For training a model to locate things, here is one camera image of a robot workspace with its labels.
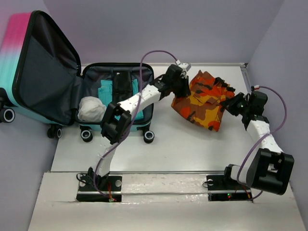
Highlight white garment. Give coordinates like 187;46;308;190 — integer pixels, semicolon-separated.
77;96;106;122

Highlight aluminium table rail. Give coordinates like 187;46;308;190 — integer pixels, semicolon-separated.
49;169;280;175

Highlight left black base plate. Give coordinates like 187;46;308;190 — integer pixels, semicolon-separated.
76;173;122;203

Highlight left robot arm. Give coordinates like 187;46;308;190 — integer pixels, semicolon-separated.
88;61;191;193

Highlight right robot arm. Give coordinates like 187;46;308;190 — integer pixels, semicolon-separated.
221;90;295;195

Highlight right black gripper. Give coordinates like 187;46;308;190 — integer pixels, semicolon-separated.
219;92;250;116

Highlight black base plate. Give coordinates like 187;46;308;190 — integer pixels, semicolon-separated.
76;173;122;203
203;175;252;202

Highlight black pouch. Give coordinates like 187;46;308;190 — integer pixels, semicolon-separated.
113;72;132;101

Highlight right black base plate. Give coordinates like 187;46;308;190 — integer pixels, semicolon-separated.
203;175;252;202

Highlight turquoise shorts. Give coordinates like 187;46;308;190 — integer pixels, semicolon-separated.
98;79;139;106

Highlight orange camouflage shorts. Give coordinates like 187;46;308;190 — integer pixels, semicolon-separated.
171;70;235;132

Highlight pink teal kids suitcase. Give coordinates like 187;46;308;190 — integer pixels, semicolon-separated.
0;11;154;142

